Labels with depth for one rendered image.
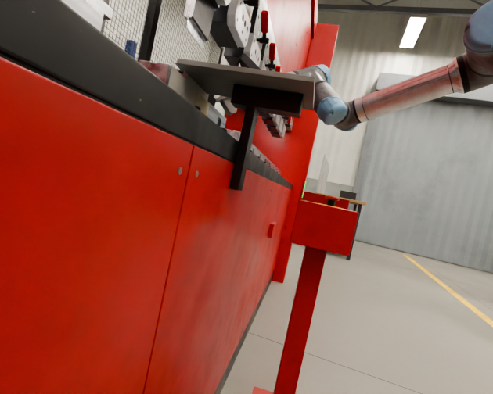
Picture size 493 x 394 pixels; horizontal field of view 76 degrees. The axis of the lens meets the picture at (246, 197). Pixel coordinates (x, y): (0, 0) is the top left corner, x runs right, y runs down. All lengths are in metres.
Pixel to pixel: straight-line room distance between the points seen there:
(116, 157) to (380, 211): 8.04
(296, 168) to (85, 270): 2.60
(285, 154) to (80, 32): 2.64
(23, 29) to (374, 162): 8.17
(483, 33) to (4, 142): 0.82
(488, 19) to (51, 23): 0.79
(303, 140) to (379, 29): 6.73
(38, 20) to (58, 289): 0.18
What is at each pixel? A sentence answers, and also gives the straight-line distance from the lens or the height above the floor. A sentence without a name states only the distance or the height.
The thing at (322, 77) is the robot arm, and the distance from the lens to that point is 0.99.
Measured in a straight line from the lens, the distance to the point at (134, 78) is 0.30.
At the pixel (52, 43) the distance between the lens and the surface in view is 0.24.
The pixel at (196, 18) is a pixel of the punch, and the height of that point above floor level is 1.11.
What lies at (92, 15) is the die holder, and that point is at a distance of 0.46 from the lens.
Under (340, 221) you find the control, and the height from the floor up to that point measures 0.75.
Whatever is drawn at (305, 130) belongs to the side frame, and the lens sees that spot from 2.87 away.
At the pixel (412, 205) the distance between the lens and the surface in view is 8.34.
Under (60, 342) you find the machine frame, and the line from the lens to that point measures 0.31.
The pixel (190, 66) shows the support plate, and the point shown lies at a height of 0.99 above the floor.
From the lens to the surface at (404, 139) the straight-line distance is 8.45.
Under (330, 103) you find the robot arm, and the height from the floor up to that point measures 1.05.
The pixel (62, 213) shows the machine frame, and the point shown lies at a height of 0.74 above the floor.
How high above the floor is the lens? 0.79
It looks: 2 degrees down
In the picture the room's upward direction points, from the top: 12 degrees clockwise
